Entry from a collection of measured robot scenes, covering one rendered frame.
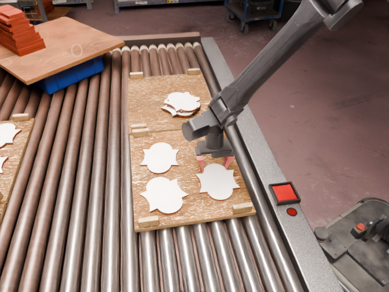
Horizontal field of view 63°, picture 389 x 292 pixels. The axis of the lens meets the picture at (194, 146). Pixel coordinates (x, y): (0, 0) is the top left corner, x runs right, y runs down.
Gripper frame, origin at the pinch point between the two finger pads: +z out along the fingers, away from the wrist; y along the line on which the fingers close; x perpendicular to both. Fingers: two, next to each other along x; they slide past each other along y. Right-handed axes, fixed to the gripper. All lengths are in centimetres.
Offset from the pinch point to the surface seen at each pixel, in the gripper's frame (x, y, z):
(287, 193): -11.3, 20.8, 4.1
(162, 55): 88, -11, -12
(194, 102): 34.2, -1.3, -7.8
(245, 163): 4.0, 11.6, 2.4
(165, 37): 103, -8, -17
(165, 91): 49, -12, -7
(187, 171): 1.3, -8.7, 0.8
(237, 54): 283, 84, 52
